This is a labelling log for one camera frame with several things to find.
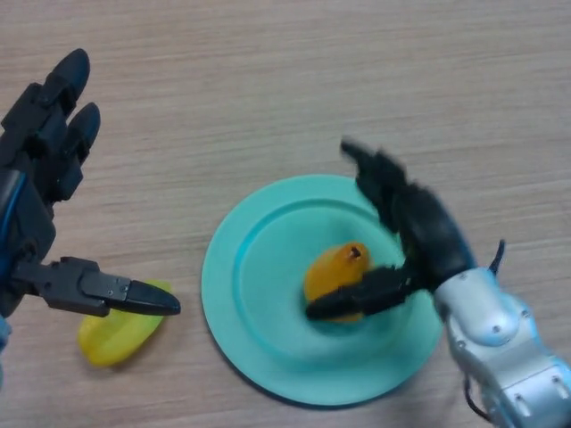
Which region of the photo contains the yellow green starfruit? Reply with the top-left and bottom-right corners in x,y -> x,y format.
78,279 -> 171,368

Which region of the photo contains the yellow orange pear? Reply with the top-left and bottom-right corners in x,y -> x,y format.
302,241 -> 372,323

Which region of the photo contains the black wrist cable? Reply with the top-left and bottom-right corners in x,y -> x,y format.
463,239 -> 508,423

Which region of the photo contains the green round plate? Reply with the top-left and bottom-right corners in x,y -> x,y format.
200,174 -> 447,407

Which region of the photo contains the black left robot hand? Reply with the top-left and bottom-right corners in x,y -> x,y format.
0,47 -> 182,318

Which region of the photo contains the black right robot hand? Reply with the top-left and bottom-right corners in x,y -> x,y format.
305,136 -> 481,322

